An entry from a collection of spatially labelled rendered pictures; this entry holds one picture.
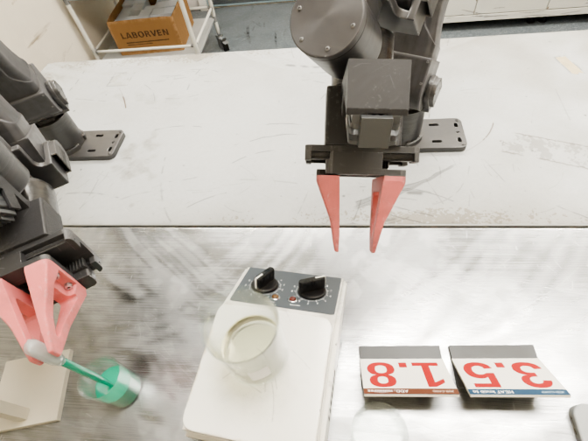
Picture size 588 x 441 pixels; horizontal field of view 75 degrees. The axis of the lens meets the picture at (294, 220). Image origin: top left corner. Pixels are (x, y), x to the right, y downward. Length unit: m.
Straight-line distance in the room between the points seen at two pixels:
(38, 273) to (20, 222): 0.06
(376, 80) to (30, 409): 0.50
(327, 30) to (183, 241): 0.38
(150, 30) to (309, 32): 2.28
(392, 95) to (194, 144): 0.49
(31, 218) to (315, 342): 0.29
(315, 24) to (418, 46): 0.27
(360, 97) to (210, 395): 0.28
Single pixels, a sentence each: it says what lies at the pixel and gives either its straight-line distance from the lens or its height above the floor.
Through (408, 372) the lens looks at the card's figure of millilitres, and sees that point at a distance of 0.45.
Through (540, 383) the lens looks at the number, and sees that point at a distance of 0.47.
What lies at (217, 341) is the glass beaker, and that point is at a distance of 0.36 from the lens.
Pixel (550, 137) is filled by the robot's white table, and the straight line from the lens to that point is 0.74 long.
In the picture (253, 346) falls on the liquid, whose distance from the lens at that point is 0.36.
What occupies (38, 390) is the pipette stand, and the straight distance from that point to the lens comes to 0.57.
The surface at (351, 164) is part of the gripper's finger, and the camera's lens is 0.34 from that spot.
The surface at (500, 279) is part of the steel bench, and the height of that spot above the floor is 0.90.
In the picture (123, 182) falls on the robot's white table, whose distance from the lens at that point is 0.71.
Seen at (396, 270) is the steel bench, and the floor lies 0.90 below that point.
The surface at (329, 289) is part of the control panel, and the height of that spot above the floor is 0.94.
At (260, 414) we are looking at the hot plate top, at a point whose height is 0.99.
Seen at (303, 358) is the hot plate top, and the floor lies 0.99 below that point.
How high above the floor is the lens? 1.35
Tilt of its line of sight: 53 degrees down
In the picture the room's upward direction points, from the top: 10 degrees counter-clockwise
